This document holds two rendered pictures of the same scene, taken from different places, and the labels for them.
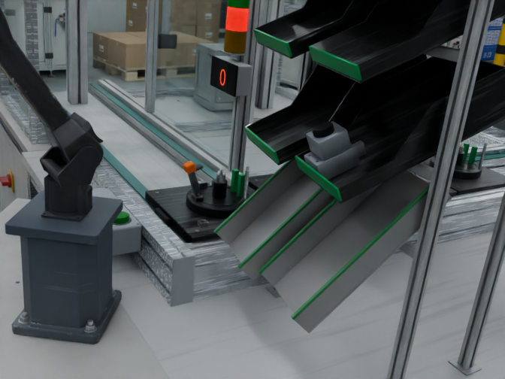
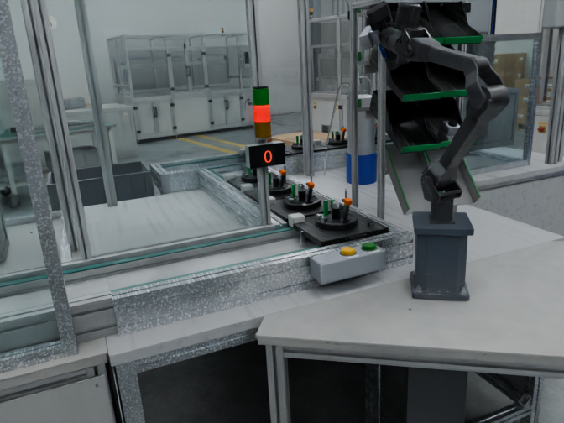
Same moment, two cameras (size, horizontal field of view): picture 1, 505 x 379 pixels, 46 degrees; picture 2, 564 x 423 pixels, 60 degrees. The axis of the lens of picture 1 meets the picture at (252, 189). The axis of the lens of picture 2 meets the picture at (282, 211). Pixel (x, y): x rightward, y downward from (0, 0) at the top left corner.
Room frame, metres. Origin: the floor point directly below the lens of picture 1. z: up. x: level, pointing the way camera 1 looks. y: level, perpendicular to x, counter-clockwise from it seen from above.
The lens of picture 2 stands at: (1.07, 1.59, 1.50)
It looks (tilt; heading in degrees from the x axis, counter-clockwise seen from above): 17 degrees down; 281
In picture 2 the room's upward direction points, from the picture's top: 3 degrees counter-clockwise
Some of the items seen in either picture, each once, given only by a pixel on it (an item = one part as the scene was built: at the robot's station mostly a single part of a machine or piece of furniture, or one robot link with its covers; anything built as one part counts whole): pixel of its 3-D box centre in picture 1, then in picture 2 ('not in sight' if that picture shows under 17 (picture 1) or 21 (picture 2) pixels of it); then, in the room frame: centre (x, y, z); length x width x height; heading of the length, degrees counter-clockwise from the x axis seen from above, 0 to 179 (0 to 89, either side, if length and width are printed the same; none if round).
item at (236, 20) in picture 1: (237, 18); (262, 112); (1.40, 0.07, 1.33); 0.05 x 0.05 x 0.05
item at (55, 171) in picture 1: (68, 159); (441, 187); (0.88, 0.30, 1.15); 0.09 x 0.07 x 0.06; 39
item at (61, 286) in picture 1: (68, 265); (440, 254); (0.88, 0.30, 0.96); 0.15 x 0.15 x 0.20; 88
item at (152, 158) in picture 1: (170, 180); (248, 256); (1.44, 0.21, 0.91); 0.84 x 0.28 x 0.10; 33
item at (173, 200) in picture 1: (218, 208); (336, 226); (1.17, 0.07, 0.96); 0.24 x 0.24 x 0.02; 33
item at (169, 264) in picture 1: (107, 189); (278, 274); (1.32, 0.35, 0.91); 0.89 x 0.06 x 0.11; 33
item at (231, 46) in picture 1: (235, 40); (263, 128); (1.40, 0.07, 1.28); 0.05 x 0.05 x 0.05
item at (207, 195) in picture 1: (219, 200); (336, 221); (1.17, 0.07, 0.98); 0.14 x 0.14 x 0.02
